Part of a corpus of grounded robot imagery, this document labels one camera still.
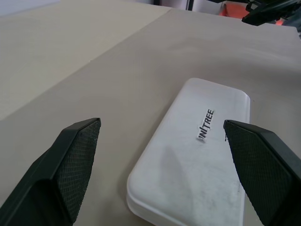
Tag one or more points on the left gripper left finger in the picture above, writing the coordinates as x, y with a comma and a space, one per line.
58, 169

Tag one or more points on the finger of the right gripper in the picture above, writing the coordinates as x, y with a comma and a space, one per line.
261, 16

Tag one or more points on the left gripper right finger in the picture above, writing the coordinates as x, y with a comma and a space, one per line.
263, 169

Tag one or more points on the white plastic pencil case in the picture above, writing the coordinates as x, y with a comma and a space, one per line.
188, 164

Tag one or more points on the red background object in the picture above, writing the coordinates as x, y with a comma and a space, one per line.
229, 10

